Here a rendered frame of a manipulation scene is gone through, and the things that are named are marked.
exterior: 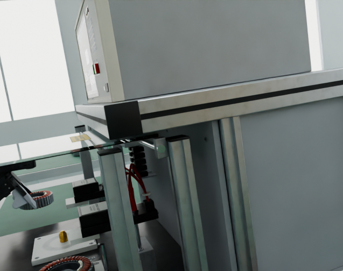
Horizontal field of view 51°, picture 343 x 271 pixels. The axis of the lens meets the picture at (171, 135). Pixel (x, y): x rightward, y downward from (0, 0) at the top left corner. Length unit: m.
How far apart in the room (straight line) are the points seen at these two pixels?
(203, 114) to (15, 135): 5.01
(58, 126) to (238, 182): 4.94
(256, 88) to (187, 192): 0.18
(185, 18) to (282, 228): 0.38
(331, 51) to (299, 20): 6.57
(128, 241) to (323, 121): 0.36
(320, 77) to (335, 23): 6.83
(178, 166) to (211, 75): 0.19
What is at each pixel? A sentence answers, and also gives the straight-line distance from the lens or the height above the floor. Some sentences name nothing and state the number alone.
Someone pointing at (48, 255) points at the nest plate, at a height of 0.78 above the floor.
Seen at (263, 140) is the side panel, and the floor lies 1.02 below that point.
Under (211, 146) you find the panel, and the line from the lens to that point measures 0.54.
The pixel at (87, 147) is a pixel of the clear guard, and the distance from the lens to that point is 0.49.
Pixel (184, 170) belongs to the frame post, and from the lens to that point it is 0.53.
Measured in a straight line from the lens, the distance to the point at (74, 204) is 0.93.
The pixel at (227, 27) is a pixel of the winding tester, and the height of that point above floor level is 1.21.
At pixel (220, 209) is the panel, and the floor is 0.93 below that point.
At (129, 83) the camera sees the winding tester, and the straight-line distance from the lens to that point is 0.59.
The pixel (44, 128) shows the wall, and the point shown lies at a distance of 5.42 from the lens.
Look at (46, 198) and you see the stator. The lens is 1.27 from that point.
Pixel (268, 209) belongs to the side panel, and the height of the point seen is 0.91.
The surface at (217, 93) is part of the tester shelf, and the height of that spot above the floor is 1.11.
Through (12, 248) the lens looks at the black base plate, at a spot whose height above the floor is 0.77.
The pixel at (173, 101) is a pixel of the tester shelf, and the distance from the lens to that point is 0.49.
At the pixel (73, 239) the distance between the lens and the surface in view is 0.70.
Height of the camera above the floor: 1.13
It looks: 8 degrees down
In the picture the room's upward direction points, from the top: 9 degrees counter-clockwise
